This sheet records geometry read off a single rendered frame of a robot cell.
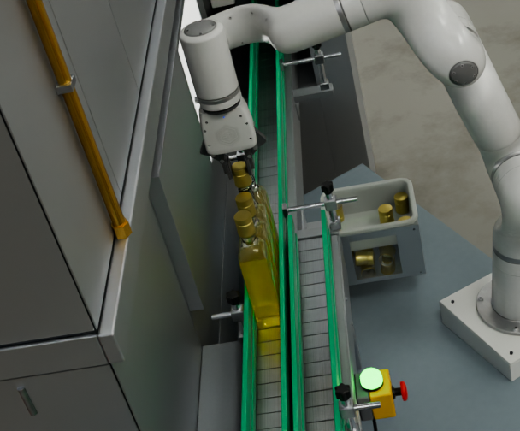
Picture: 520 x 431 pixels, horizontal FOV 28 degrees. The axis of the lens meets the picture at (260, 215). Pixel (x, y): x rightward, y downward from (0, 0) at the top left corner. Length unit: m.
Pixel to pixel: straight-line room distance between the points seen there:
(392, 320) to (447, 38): 0.89
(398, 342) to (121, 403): 1.04
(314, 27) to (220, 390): 0.73
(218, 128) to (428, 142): 2.47
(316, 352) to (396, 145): 2.40
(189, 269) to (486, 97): 0.66
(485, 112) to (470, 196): 2.05
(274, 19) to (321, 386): 0.70
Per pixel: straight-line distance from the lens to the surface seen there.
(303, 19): 1.91
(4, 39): 1.38
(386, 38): 5.20
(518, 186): 2.17
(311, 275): 2.29
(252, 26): 2.01
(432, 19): 1.93
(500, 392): 2.40
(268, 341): 2.18
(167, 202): 1.97
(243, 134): 2.04
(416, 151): 4.38
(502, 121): 2.10
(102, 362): 1.57
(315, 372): 2.09
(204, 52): 1.93
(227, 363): 2.16
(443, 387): 2.42
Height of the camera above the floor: 2.56
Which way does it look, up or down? 37 degrees down
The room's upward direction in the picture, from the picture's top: 15 degrees counter-clockwise
